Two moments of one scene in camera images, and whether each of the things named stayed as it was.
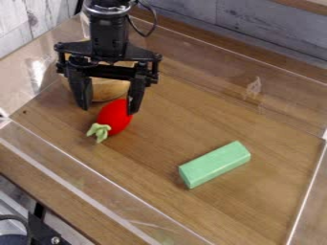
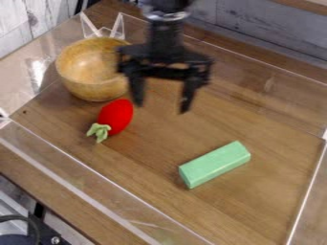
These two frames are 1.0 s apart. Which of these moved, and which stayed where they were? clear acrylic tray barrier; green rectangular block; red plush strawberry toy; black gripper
Moved: black gripper
Stayed: clear acrylic tray barrier; green rectangular block; red plush strawberry toy
